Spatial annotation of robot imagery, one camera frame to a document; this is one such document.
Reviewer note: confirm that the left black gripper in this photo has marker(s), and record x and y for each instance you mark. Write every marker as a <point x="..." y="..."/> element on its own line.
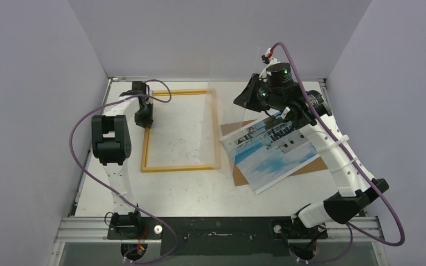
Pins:
<point x="147" y="121"/>

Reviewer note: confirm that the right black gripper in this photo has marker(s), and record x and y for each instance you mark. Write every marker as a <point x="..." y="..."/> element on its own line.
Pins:
<point x="252" y="93"/>

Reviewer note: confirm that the sky and building photo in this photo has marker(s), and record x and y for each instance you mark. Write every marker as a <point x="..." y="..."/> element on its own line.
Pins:
<point x="267" y="151"/>

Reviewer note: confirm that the brown cardboard backing board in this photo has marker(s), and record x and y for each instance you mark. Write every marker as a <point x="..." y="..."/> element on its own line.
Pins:
<point x="238" y="177"/>

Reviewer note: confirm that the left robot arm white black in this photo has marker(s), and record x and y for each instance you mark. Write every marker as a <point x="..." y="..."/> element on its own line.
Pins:
<point x="112" y="147"/>

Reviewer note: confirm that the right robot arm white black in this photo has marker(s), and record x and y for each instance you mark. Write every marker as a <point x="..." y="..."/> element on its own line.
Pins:
<point x="357" y="188"/>

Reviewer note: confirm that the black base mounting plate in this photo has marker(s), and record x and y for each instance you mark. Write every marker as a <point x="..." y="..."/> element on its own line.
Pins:
<point x="216" y="235"/>

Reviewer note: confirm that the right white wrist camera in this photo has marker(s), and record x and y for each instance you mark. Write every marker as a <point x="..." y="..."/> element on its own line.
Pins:
<point x="268" y="58"/>

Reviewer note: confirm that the aluminium table rail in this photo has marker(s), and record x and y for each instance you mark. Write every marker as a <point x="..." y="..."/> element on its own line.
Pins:
<point x="95" y="230"/>

